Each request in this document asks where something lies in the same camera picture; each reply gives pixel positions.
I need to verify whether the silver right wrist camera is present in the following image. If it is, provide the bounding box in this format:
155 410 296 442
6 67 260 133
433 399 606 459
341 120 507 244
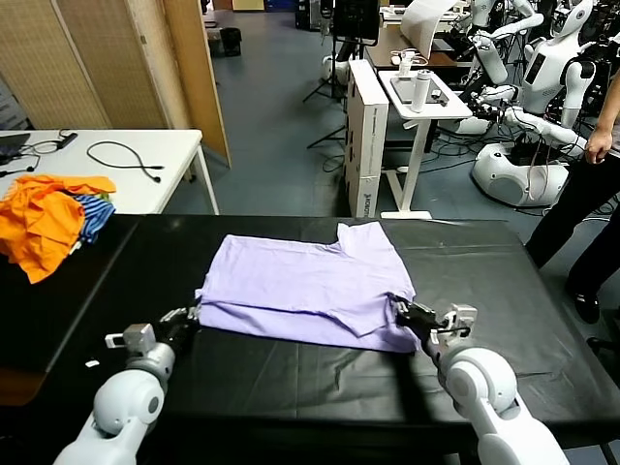
444 303 480 346

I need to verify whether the black table cover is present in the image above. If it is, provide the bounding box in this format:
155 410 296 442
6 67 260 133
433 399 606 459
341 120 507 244
43 214 620 437

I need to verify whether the blue striped garment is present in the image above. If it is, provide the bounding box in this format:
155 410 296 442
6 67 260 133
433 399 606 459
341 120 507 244
72 193 118 245

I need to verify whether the dark laptop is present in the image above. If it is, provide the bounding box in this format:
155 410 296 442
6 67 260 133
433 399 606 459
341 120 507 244
0 133 33 167

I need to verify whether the white humanoid robot black shoulder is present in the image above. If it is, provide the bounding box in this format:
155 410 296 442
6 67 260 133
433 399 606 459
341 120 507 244
472 0 598 159

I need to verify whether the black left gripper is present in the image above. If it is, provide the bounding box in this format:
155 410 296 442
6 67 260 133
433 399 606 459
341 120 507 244
154 305 202 350

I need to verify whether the white bottle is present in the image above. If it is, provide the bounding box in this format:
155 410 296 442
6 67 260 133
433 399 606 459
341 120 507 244
411 69 434 114

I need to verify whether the black tripod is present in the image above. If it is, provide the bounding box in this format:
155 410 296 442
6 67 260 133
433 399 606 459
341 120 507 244
302 36 351 151

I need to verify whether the person bare forearm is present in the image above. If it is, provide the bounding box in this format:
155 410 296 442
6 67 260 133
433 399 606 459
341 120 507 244
594 72 620 136

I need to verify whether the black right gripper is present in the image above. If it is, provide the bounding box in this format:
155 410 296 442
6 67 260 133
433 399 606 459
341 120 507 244
388 293 454 346

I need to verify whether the person bare hand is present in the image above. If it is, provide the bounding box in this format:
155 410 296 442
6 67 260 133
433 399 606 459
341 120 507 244
583 127 612 164

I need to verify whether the white standing desk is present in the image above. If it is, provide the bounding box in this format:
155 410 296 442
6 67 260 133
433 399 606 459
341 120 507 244
377 69 475 221

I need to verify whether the white curved sheet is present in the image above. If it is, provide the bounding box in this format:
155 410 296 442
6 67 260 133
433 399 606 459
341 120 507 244
401 0 461 57

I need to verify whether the white humanoid robot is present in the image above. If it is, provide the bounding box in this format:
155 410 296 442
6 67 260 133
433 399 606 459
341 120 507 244
454 0 546 87

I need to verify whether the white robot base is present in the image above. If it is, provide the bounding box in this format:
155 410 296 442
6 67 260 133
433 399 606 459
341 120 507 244
471 142 570 210

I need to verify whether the black chair base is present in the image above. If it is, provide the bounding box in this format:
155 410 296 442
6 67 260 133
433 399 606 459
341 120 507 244
586 337 620 362

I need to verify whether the black trash bin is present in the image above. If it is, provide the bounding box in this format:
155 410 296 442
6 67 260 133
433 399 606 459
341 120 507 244
221 27 243 59

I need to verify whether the black looped cable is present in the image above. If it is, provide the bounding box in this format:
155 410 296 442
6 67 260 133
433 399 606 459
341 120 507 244
87 140 167 184

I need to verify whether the orange garment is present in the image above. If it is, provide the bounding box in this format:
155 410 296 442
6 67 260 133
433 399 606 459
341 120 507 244
0 173 119 285

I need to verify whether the black monitor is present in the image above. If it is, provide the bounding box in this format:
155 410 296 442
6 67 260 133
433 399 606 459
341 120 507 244
333 0 381 42

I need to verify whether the tall white cardboard box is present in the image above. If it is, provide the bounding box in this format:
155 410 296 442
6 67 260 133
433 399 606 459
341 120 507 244
344 59 390 218

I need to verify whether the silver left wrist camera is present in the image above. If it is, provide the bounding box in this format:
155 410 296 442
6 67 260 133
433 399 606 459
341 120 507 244
105 323 157 354

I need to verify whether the brown desk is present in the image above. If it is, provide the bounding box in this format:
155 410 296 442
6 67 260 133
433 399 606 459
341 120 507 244
363 26 479 70

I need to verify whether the white table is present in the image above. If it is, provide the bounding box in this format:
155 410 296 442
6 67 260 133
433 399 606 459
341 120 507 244
0 128 222 217

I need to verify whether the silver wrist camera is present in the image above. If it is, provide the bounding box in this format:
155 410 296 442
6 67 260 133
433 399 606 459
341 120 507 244
444 303 480 346
105 323 157 354

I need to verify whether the lavender t-shirt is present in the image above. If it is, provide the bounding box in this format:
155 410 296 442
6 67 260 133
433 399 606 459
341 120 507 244
195 221 421 354

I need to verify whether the grey tablet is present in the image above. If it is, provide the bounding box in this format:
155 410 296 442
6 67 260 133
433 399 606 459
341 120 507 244
389 77 440 106

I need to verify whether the person in black trousers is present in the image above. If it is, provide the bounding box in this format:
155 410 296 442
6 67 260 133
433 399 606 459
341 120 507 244
525 144 620 311

